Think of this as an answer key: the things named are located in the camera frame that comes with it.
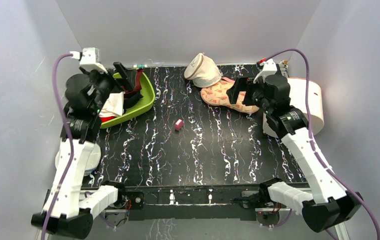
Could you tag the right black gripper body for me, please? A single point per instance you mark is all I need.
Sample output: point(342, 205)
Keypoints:
point(247, 89)

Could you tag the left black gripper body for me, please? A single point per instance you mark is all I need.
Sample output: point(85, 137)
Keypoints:
point(102, 82)

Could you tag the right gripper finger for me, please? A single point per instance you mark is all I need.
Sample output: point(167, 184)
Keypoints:
point(249, 109)
point(240, 85)

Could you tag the floral pink mesh laundry bag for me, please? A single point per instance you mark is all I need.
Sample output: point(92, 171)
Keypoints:
point(215, 95)

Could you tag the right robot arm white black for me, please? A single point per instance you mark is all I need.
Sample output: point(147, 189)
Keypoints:
point(329, 203)

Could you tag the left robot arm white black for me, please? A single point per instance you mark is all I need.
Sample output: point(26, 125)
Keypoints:
point(64, 213)

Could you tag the maroon bra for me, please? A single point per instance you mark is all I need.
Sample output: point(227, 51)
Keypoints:
point(137, 87)

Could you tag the cream mesh bra wash bag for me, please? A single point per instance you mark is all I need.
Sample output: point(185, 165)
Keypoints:
point(202, 71)

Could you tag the black garment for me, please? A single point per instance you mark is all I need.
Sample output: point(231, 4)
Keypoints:
point(132, 100)

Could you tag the green plastic basin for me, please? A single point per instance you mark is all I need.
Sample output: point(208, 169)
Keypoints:
point(144, 104)

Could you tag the green white small tube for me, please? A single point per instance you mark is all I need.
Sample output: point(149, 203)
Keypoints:
point(140, 66)

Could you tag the large white cylindrical container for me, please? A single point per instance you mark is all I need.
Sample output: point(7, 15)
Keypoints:
point(297, 95)

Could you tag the white cloth garment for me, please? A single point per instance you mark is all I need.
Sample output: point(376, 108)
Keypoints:
point(113, 107)

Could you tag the red garment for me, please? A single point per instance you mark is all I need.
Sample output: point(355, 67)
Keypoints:
point(107, 118)

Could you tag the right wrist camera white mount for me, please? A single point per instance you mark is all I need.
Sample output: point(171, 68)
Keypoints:
point(266, 68)

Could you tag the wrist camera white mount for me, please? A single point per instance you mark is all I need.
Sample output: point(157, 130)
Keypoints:
point(89, 60)
point(266, 68)

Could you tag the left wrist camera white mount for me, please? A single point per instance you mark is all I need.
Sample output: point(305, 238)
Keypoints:
point(89, 60)

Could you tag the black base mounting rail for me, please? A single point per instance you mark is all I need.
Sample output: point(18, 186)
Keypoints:
point(239, 201)

